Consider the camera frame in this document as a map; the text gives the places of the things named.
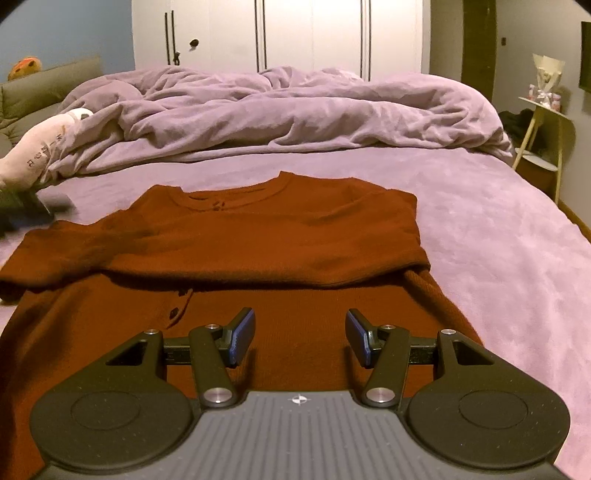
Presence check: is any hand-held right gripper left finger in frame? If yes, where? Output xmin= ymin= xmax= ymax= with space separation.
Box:
xmin=105 ymin=307 xmax=257 ymax=409

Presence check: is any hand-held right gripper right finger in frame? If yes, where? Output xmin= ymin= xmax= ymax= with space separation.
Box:
xmin=346 ymin=308 xmax=495 ymax=409

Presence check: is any rust red knit sweater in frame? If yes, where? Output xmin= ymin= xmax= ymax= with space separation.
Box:
xmin=0 ymin=171 xmax=485 ymax=480

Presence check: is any long cream plush toy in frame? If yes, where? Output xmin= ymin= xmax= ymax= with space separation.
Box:
xmin=0 ymin=108 xmax=95 ymax=192

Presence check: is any orange plush toy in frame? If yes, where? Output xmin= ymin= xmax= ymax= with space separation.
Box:
xmin=7 ymin=56 xmax=43 ymax=82

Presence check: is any purple bed sheet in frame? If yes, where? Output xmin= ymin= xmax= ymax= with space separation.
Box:
xmin=0 ymin=138 xmax=591 ymax=480

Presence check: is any purple crumpled duvet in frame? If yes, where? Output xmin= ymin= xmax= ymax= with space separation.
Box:
xmin=44 ymin=66 xmax=514 ymax=178

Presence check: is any dark cloth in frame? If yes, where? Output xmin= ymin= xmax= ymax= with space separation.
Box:
xmin=500 ymin=110 xmax=534 ymax=151

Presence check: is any yellow side table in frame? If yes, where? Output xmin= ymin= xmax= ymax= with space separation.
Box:
xmin=512 ymin=95 xmax=577 ymax=206

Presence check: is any white wardrobe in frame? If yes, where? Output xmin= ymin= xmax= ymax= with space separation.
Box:
xmin=131 ymin=0 xmax=423 ymax=79

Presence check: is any dark door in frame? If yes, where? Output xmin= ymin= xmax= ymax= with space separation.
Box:
xmin=462 ymin=0 xmax=497 ymax=104

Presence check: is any dark wall screen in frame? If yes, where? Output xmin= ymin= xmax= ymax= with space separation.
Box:
xmin=579 ymin=21 xmax=591 ymax=90

